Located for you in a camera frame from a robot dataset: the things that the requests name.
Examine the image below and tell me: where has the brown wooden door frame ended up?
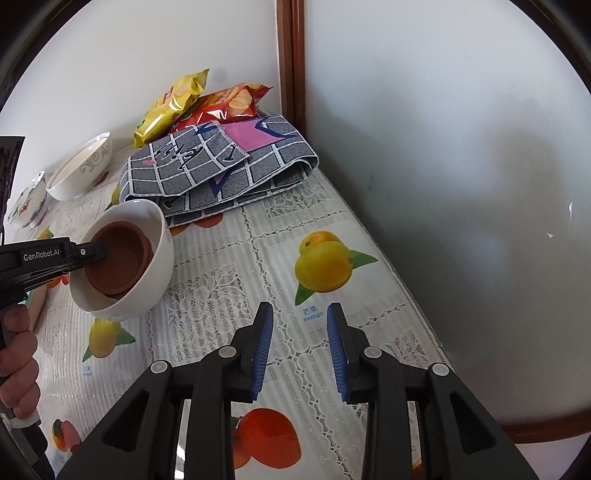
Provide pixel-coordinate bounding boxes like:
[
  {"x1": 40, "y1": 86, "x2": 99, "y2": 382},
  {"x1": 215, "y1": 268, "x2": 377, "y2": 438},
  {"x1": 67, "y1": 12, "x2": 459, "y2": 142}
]
[{"x1": 276, "y1": 0, "x2": 307, "y2": 135}]

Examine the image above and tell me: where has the white ceramic bowl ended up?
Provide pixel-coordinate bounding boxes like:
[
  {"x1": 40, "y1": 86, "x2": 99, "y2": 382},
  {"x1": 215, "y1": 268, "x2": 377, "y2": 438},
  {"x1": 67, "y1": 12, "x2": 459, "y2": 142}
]
[{"x1": 70, "y1": 199, "x2": 174, "y2": 321}]

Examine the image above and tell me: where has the blue floral porcelain bowl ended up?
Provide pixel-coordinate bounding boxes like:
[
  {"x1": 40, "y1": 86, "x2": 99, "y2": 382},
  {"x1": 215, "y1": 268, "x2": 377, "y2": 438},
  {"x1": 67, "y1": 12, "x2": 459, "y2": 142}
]
[{"x1": 7, "y1": 171, "x2": 47, "y2": 228}]

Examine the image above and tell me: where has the grey checked folded cloth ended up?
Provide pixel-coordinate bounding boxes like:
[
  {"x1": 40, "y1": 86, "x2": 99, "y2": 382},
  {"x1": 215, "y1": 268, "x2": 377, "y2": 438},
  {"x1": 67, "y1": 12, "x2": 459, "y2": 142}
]
[{"x1": 119, "y1": 115, "x2": 318, "y2": 227}]

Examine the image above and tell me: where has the red chip bag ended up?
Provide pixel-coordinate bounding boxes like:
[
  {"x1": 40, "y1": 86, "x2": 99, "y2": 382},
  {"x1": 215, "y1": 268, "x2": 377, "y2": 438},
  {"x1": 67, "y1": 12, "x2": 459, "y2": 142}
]
[{"x1": 169, "y1": 83, "x2": 271, "y2": 133}]

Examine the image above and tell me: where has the yellow chip bag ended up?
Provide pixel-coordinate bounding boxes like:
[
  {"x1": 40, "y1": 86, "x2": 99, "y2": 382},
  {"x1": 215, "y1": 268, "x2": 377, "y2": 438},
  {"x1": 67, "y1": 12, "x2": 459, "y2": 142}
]
[{"x1": 132, "y1": 69, "x2": 209, "y2": 148}]

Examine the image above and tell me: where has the brown small dish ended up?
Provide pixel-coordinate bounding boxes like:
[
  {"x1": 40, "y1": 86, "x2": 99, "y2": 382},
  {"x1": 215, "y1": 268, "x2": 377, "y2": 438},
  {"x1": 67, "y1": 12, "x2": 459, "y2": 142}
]
[{"x1": 85, "y1": 221, "x2": 153, "y2": 299}]

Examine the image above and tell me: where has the large white patterned bowl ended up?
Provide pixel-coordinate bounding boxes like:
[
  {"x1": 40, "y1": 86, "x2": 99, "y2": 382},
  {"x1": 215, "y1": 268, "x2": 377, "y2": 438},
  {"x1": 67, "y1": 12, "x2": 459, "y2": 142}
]
[{"x1": 46, "y1": 132, "x2": 112, "y2": 201}]

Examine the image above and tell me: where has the person's left hand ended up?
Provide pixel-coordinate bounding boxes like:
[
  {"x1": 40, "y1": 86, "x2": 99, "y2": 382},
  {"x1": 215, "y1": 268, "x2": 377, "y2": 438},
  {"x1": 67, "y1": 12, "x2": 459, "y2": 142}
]
[{"x1": 1, "y1": 305, "x2": 40, "y2": 419}]

